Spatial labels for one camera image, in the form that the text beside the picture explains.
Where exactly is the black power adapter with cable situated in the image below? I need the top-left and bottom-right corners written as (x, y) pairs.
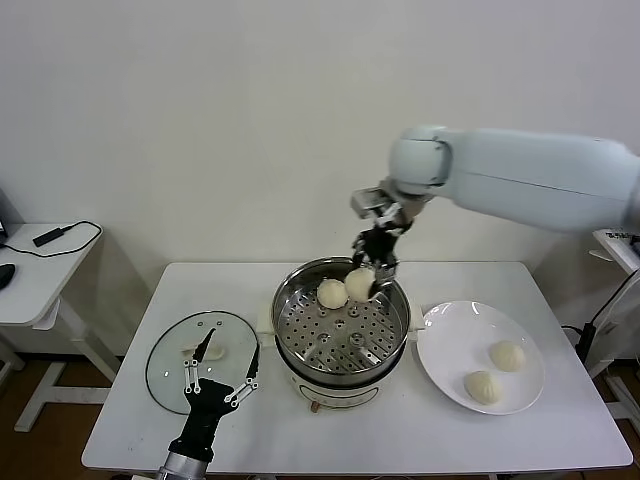
top-left (0, 219), bottom-right (105, 260)

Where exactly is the black monitor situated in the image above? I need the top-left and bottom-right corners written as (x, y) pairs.
top-left (0, 187), bottom-right (16, 246)

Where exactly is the white electric cooking pot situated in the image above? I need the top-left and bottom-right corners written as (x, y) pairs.
top-left (255, 294), bottom-right (425, 416)

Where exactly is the glass lid with cream handle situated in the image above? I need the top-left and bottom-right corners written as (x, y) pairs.
top-left (145, 310), bottom-right (261, 415)

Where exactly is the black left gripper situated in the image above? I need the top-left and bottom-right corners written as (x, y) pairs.
top-left (167, 327), bottom-right (261, 460)

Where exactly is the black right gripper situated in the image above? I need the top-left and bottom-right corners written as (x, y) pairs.
top-left (350, 226), bottom-right (402, 302)

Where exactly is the white side table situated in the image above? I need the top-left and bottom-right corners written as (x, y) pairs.
top-left (582, 227), bottom-right (640, 426)
top-left (0, 222), bottom-right (124, 434)

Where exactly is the stainless steel steamer basket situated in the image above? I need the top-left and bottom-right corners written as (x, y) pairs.
top-left (272, 257), bottom-right (412, 382)

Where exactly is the white striped wrist cable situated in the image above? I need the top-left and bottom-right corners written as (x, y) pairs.
top-left (382, 202), bottom-right (415, 237)

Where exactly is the white steamed baozi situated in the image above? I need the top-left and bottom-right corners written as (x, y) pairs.
top-left (344, 268), bottom-right (377, 304)
top-left (316, 278), bottom-right (348, 309)
top-left (463, 370), bottom-right (504, 407)
top-left (488, 340), bottom-right (527, 374)

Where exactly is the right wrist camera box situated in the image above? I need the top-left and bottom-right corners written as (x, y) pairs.
top-left (349, 187), bottom-right (399, 219)

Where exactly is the black power cable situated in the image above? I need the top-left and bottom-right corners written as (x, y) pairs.
top-left (560, 269), bottom-right (640, 369)

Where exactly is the white round plate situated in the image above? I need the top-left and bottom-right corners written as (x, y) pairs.
top-left (415, 299), bottom-right (546, 416)

